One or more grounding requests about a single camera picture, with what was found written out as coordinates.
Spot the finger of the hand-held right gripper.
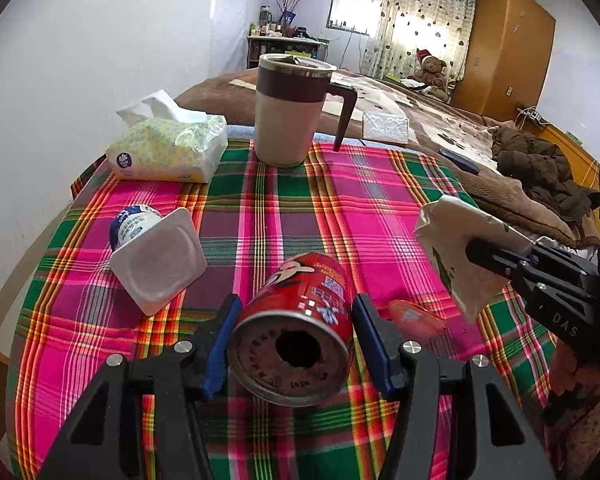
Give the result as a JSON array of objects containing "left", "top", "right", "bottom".
[{"left": 465, "top": 237, "right": 536, "bottom": 282}]

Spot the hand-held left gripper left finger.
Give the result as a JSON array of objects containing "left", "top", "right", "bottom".
[{"left": 35, "top": 294, "right": 243, "bottom": 480}]

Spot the person's right forearm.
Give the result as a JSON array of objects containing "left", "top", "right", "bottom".
[{"left": 542, "top": 345, "right": 600, "bottom": 480}]

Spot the dark brown clothing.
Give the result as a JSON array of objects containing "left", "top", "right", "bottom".
[{"left": 490, "top": 126, "right": 600, "bottom": 223}]

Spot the brown teddy bear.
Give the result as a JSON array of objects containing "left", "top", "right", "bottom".
[{"left": 407, "top": 49, "right": 451, "bottom": 103}]

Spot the small red wrapper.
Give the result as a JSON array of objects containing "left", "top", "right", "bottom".
[{"left": 387, "top": 299, "right": 448, "bottom": 336}]

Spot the vase with dry branches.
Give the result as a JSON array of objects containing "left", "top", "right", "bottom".
[{"left": 265, "top": 0, "right": 313, "bottom": 26}]

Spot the beige paper bag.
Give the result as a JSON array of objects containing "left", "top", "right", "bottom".
[{"left": 412, "top": 195, "right": 536, "bottom": 325}]

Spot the brown patterned blanket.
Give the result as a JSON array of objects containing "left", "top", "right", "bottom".
[{"left": 172, "top": 69, "right": 600, "bottom": 251}]

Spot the wooden wardrobe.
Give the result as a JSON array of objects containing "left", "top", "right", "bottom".
[{"left": 452, "top": 0, "right": 557, "bottom": 121}]

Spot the row of small bottles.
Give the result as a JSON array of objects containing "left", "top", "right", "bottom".
[{"left": 250, "top": 5, "right": 311, "bottom": 38}]

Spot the white charging cable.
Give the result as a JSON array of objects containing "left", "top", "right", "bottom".
[{"left": 516, "top": 104, "right": 547, "bottom": 127}]

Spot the heart patterned curtain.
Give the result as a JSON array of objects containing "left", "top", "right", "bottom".
[{"left": 365, "top": 0, "right": 478, "bottom": 81}]

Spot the pink green plaid tablecloth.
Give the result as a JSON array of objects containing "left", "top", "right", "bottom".
[{"left": 7, "top": 140, "right": 563, "bottom": 480}]

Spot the yellow patterned tissue pack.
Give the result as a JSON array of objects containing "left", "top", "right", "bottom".
[{"left": 105, "top": 89, "right": 229, "bottom": 183}]

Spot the window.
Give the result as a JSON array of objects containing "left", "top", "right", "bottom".
[{"left": 329, "top": 0, "right": 381, "bottom": 36}]

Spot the wooden nightstand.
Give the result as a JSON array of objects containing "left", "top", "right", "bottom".
[{"left": 515, "top": 105, "right": 600, "bottom": 181}]

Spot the red metal can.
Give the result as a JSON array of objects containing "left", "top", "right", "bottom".
[{"left": 226, "top": 252, "right": 356, "bottom": 408}]

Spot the white plastic wrapped pack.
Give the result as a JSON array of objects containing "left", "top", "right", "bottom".
[{"left": 362, "top": 111, "right": 410, "bottom": 147}]

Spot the white shelf unit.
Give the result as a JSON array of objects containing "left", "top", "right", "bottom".
[{"left": 246, "top": 35, "right": 331, "bottom": 68}]

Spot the white yogurt cup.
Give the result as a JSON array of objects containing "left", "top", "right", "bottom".
[{"left": 109, "top": 203, "right": 207, "bottom": 317}]

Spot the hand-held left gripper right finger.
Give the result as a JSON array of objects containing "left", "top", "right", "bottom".
[{"left": 351, "top": 292, "right": 556, "bottom": 480}]

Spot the dark blue phone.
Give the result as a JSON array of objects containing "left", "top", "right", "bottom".
[{"left": 439, "top": 147, "right": 481, "bottom": 176}]

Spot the brown beige lidded mug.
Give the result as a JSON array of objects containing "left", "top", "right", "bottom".
[{"left": 254, "top": 52, "right": 359, "bottom": 168}]

